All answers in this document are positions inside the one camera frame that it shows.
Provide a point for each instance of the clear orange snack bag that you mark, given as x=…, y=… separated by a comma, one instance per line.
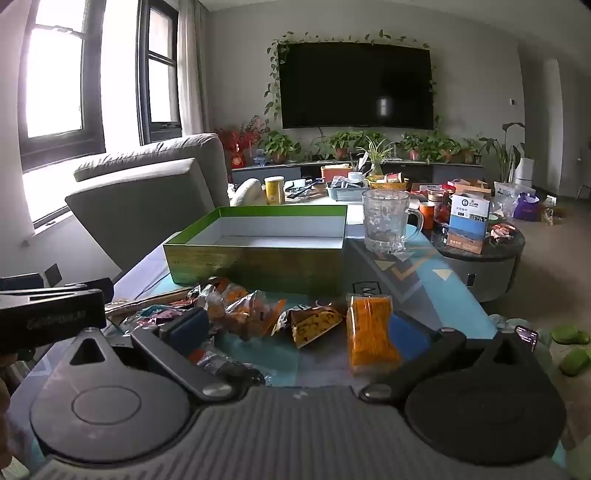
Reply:
x=238, y=311

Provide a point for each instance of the yellow brown snack packet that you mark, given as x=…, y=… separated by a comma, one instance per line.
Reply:
x=307, y=324

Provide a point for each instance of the spider plant in vase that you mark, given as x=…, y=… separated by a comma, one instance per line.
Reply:
x=375, y=153

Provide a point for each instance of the clear glass mug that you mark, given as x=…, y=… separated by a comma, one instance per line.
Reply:
x=389, y=220

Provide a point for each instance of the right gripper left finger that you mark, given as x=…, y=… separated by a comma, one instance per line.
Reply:
x=169, y=348

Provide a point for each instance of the black wall television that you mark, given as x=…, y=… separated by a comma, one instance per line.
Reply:
x=341, y=84

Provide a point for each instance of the green slipper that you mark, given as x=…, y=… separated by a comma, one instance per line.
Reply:
x=570, y=335

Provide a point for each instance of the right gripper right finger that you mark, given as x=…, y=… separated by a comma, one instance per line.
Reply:
x=423, y=351

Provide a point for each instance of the orange snack packet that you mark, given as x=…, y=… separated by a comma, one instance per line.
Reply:
x=371, y=351

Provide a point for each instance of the yellow woven basket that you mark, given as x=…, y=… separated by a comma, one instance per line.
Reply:
x=383, y=182

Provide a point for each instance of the purple bag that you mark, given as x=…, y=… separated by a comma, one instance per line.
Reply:
x=527, y=207

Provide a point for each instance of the red flower decoration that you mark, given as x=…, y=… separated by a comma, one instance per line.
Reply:
x=236, y=141

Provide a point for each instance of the green cardboard box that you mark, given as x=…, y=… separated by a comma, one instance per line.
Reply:
x=291, y=248

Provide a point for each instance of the blue white carton box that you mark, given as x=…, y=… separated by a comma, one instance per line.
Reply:
x=468, y=222

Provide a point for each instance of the dark round side table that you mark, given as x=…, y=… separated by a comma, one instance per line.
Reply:
x=491, y=274

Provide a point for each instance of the blue plastic basket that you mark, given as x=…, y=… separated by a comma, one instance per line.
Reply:
x=346, y=192

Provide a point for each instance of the grey armchair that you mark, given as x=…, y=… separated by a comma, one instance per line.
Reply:
x=131, y=201

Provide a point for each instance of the white round coffee table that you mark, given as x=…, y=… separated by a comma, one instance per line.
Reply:
x=319, y=195

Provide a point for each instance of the smartphone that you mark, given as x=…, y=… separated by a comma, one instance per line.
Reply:
x=528, y=336

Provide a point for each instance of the orange cup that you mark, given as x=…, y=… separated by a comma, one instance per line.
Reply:
x=427, y=210

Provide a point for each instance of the yellow canister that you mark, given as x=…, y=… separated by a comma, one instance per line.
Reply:
x=274, y=187

